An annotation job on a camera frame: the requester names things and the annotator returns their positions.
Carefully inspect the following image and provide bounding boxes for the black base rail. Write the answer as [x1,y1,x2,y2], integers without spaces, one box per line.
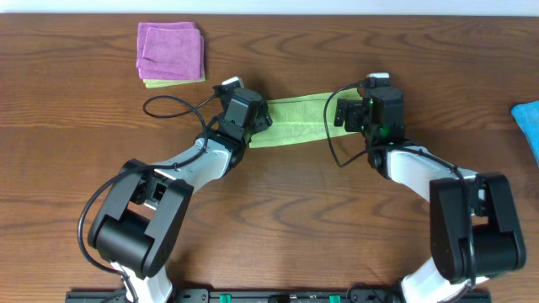
[65,288,492,303]

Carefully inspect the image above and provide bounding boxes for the folded green cloth under purple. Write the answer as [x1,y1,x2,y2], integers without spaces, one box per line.
[143,77,206,88]

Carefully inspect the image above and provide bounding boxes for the left black cable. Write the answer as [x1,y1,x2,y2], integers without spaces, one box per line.
[77,94,220,303]

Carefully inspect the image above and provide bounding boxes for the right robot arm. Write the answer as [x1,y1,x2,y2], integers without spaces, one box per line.
[334,98,526,302]

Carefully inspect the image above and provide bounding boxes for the green microfiber cloth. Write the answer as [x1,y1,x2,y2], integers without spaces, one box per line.
[248,88,363,149]

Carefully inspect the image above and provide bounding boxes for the blue cloth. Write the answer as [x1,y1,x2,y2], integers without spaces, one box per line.
[510,100,539,163]

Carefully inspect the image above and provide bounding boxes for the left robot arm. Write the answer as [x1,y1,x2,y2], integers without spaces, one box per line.
[77,97,272,302]

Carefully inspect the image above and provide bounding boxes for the right black cable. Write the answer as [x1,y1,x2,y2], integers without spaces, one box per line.
[323,82,479,303]

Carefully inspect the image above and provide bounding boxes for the black cable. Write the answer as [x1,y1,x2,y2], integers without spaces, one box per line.
[77,94,220,303]
[323,82,479,303]

